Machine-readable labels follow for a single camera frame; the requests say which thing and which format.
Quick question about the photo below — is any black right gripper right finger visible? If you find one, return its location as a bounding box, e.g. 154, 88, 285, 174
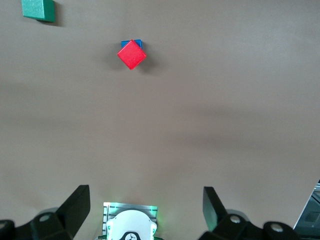
197, 186, 301, 240

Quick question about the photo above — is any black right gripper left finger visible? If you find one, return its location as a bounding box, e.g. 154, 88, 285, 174
0, 184, 91, 240

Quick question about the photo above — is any red wooden block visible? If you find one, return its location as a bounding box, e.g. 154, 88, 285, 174
116, 39, 147, 71

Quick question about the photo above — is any blue wooden block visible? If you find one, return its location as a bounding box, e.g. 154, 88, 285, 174
120, 38, 143, 50

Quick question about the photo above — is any green wooden block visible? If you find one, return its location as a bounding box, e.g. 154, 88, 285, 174
21, 0, 56, 23

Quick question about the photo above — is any brown table cover sheet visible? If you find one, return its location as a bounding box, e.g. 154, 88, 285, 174
0, 0, 320, 240

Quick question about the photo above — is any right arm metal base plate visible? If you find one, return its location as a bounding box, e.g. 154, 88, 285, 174
102, 202, 159, 240

